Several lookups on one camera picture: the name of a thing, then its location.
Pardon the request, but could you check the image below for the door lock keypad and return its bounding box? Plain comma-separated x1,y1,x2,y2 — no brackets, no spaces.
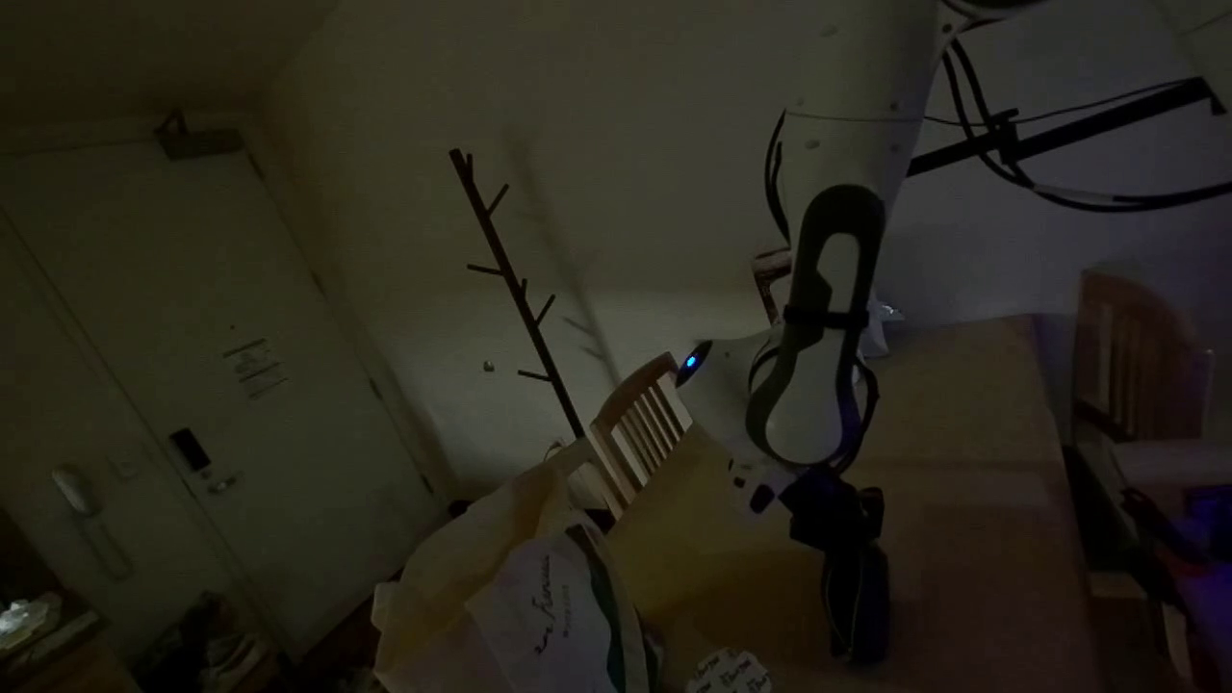
164,422,247,499

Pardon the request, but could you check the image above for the black cable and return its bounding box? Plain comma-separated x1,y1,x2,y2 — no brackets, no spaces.
938,34,1232,215

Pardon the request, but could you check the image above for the white paper shopping bag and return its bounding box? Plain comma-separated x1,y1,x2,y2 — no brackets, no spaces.
371,440,661,693

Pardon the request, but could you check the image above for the white bag on table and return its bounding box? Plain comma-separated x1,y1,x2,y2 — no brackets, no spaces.
870,302,906,361

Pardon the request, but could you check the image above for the white door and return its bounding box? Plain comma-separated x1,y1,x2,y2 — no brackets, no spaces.
0,121,457,666

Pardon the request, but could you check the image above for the dark door closer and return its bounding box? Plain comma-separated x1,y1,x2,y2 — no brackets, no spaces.
150,109,247,167

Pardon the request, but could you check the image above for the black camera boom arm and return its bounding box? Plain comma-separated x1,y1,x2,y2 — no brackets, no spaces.
901,73,1225,180

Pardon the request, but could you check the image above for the wooden slat-back chair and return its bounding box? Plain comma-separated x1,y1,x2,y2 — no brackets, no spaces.
581,349,703,516
1070,267,1218,447

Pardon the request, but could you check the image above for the wooden shelf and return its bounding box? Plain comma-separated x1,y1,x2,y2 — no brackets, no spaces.
0,583,129,693

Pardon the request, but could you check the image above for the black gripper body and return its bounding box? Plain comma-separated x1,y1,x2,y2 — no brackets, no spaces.
777,466,892,564

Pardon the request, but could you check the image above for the black coat rack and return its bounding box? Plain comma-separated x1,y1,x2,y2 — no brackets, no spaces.
448,147,591,447

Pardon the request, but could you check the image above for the dark shoe pile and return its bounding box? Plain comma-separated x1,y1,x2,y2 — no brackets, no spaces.
129,588,283,693

